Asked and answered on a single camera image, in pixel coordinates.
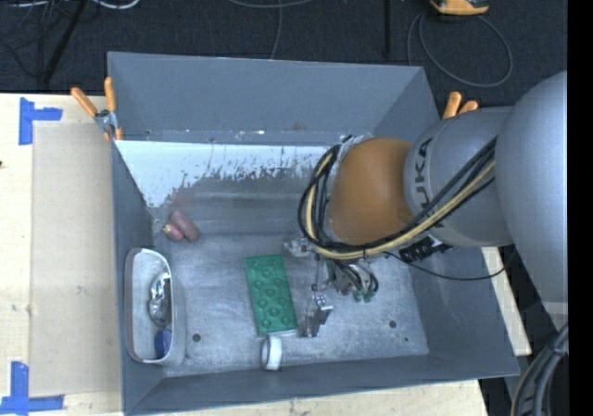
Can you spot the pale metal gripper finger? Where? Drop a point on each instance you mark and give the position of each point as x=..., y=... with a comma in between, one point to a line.
x=297, y=247
x=320, y=308

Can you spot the dark green flat block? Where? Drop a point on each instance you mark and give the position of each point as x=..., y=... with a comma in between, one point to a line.
x=271, y=296

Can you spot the red-brown toy food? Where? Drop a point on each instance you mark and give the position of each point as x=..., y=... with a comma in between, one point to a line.
x=182, y=224

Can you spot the crumpled silver wrapper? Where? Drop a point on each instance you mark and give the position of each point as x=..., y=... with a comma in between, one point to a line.
x=160, y=298

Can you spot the small blue object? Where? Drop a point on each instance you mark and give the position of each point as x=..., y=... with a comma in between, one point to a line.
x=163, y=344

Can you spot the clear plastic tub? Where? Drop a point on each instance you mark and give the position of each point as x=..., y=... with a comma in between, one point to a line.
x=141, y=293

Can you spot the grey metal bin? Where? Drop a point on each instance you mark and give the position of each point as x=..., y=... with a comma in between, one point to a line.
x=222, y=94

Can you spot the brown cardboard board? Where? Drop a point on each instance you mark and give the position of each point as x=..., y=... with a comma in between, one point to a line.
x=74, y=229

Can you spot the black cylinder on white bracket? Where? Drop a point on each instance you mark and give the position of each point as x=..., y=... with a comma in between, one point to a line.
x=415, y=253

